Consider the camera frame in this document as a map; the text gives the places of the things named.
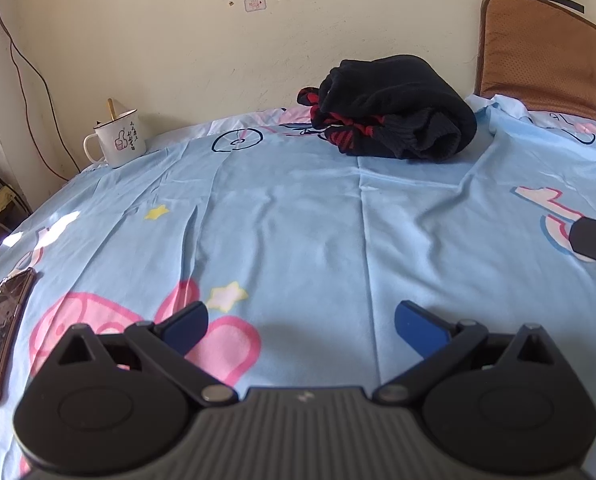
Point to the white enamel mug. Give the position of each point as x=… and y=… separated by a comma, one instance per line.
x=118, y=140

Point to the smartphone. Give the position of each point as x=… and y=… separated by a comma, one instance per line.
x=0, y=330

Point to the dark reindeer pattern knit sweater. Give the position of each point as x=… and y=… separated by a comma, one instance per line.
x=393, y=110

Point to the light blue printed bed sheet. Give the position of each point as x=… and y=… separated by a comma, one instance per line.
x=298, y=230

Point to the pink wall sticker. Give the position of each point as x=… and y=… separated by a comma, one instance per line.
x=255, y=3

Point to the brown seat cushion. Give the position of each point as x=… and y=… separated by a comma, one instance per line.
x=543, y=50

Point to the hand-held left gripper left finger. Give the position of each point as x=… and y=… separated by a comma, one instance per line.
x=188, y=325

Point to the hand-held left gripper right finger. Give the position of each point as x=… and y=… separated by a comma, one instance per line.
x=418, y=325

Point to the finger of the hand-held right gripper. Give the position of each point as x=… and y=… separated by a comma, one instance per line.
x=595, y=242

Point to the wooden spoon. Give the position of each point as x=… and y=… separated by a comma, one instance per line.
x=111, y=110

